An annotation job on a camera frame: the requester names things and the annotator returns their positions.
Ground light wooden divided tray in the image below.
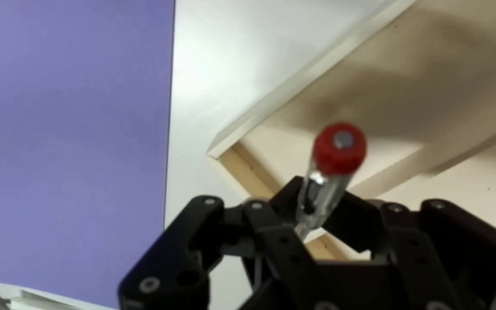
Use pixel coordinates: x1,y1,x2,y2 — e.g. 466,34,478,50
206,0,496,263

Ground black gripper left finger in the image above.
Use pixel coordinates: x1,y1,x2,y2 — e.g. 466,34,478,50
118,176,319,310

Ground purple paper sheet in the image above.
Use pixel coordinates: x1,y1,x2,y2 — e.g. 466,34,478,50
0,0,178,308

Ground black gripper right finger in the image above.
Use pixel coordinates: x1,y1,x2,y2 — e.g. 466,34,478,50
319,191,496,310

